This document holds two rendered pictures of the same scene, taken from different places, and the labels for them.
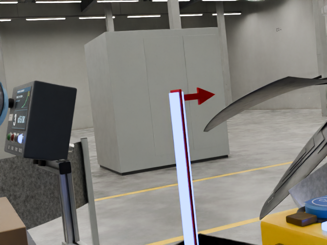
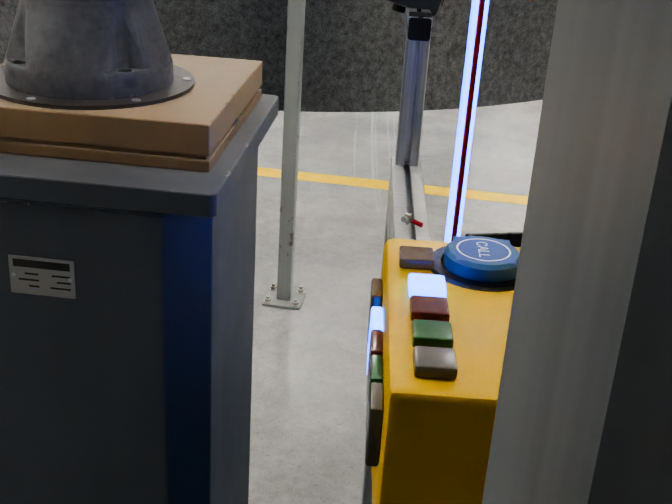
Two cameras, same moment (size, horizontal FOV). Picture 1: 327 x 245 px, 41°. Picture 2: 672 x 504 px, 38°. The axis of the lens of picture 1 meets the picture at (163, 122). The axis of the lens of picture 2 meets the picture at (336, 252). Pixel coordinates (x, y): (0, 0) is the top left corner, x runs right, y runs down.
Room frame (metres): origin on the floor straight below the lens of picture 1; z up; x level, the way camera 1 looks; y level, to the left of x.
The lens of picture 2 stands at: (-0.07, -0.30, 1.28)
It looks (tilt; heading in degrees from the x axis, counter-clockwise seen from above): 24 degrees down; 30
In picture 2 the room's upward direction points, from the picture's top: 4 degrees clockwise
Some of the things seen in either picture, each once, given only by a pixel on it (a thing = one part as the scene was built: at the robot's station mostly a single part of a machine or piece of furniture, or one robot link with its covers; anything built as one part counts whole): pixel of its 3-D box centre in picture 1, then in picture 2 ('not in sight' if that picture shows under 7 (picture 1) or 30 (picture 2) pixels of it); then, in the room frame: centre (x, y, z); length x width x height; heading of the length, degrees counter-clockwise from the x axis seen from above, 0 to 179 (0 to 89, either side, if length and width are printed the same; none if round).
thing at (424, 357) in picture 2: not in sight; (434, 362); (0.26, -0.16, 1.08); 0.02 x 0.02 x 0.01; 29
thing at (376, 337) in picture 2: not in sight; (374, 366); (0.29, -0.11, 1.04); 0.02 x 0.01 x 0.03; 29
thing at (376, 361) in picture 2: not in sight; (374, 394); (0.27, -0.13, 1.04); 0.02 x 0.01 x 0.03; 29
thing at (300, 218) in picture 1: (301, 218); (416, 257); (0.35, -0.10, 1.08); 0.02 x 0.02 x 0.01; 29
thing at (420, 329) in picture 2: not in sight; (431, 334); (0.28, -0.15, 1.08); 0.02 x 0.02 x 0.01; 29
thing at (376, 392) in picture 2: not in sight; (374, 424); (0.25, -0.14, 1.04); 0.02 x 0.01 x 0.03; 29
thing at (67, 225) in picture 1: (67, 201); (413, 90); (1.05, 0.25, 0.96); 0.03 x 0.03 x 0.20; 29
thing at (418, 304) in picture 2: not in sight; (429, 309); (0.30, -0.13, 1.08); 0.02 x 0.02 x 0.01; 29
